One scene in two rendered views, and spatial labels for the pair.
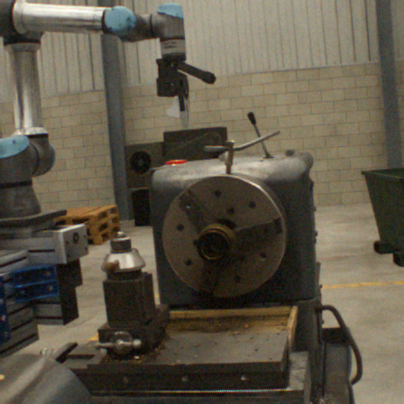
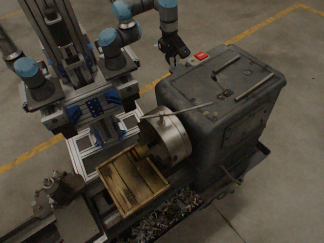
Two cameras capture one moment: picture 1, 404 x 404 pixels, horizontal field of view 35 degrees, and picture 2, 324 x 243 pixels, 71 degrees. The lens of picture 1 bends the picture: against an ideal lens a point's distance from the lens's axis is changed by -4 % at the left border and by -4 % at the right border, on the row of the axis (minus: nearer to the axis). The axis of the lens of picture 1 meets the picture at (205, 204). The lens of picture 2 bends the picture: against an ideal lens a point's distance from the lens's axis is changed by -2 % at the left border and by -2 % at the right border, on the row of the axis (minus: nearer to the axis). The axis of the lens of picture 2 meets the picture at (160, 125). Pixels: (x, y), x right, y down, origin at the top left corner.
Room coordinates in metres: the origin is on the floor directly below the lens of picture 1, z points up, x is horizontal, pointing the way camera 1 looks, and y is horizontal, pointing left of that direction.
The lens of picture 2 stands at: (1.27, -0.59, 2.12)
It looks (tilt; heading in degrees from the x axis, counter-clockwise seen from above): 53 degrees down; 51
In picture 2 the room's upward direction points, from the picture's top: 9 degrees counter-clockwise
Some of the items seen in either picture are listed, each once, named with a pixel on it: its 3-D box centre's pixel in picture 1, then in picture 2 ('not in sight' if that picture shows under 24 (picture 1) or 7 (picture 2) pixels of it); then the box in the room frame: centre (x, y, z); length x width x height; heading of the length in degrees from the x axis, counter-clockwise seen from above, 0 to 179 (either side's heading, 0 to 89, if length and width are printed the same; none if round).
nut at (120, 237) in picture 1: (120, 241); (46, 181); (1.14, 0.15, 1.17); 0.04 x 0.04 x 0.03
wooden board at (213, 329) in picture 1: (215, 334); (131, 177); (1.47, 0.00, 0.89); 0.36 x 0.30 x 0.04; 78
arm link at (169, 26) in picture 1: (169, 23); (167, 5); (1.92, 0.06, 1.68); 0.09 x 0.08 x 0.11; 77
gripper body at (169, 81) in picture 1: (172, 77); (169, 40); (1.92, 0.06, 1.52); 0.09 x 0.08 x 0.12; 80
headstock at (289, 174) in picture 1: (242, 221); (216, 102); (2.11, -0.11, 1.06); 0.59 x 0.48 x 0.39; 168
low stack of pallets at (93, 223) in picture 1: (83, 225); not in sight; (9.69, 1.83, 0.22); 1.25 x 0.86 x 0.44; 172
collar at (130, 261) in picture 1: (122, 260); (49, 184); (1.14, 0.15, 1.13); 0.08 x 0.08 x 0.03
